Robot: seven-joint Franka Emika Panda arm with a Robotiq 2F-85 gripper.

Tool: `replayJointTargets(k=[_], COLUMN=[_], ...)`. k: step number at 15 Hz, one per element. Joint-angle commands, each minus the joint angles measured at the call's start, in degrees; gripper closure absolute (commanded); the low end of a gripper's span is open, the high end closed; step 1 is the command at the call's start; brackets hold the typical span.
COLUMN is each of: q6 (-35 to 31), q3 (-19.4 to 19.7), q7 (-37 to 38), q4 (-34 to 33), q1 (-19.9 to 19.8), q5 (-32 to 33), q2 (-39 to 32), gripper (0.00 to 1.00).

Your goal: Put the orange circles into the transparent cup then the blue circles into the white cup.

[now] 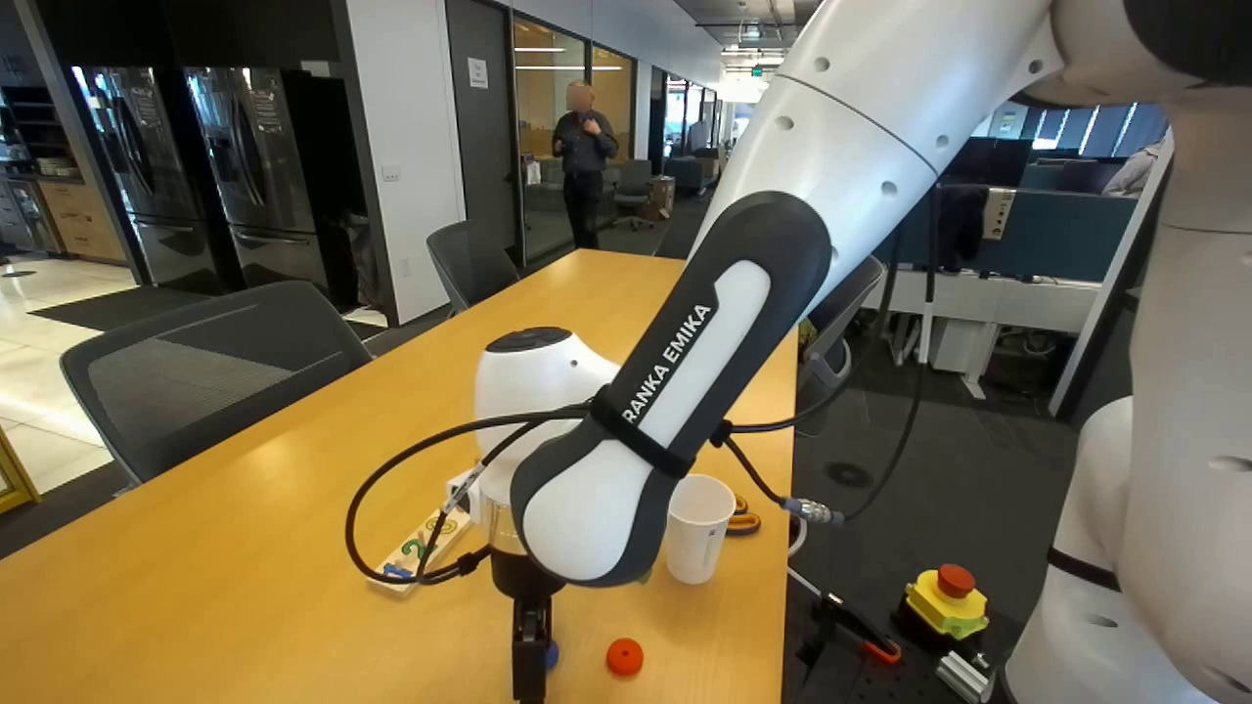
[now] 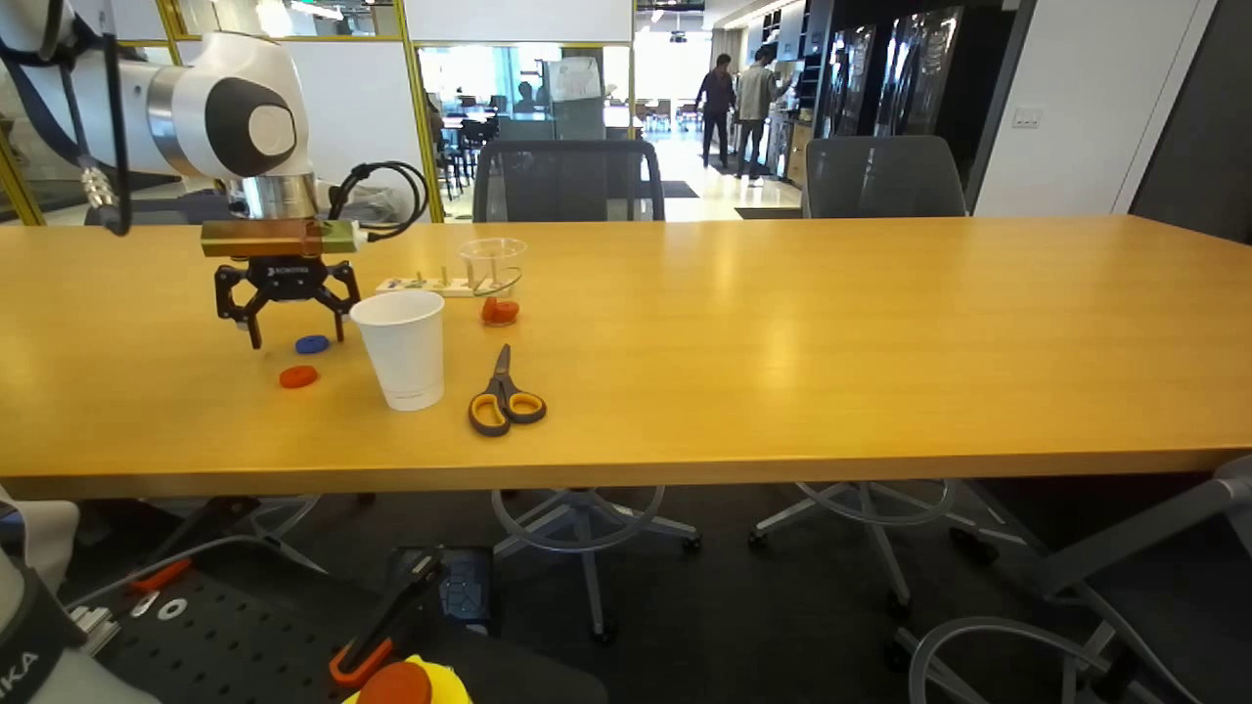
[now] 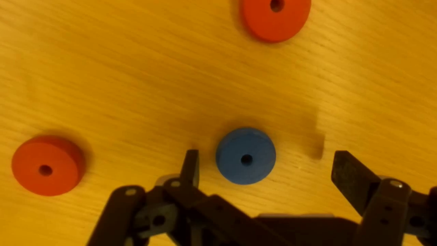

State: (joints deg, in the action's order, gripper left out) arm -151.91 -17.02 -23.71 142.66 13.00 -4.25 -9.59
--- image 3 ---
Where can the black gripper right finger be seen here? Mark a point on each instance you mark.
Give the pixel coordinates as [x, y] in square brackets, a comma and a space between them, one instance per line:
[355, 177]

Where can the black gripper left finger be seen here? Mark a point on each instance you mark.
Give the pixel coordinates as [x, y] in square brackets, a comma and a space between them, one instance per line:
[192, 165]

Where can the blue disc with hole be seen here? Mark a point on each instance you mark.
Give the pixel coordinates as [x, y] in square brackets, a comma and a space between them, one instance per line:
[232, 158]

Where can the orange disc with hole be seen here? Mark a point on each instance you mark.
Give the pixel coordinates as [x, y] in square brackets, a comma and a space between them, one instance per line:
[259, 22]
[31, 154]

